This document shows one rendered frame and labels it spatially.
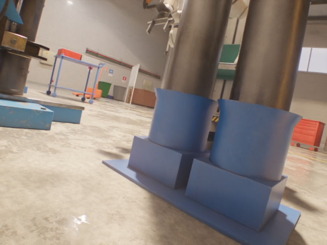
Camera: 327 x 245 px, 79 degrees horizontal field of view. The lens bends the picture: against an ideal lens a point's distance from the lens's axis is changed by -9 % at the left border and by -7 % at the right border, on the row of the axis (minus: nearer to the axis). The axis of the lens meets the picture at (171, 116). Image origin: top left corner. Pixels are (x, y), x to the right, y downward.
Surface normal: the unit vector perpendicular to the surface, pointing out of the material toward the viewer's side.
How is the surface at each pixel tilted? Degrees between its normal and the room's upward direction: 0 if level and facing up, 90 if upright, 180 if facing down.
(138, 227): 0
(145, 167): 90
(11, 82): 90
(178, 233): 0
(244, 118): 90
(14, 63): 90
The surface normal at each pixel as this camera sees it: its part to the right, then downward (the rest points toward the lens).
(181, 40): -0.73, -0.14
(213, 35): 0.38, 0.12
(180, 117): -0.10, 0.01
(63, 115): 0.75, 0.19
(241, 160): -0.46, -0.07
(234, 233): 0.22, -0.97
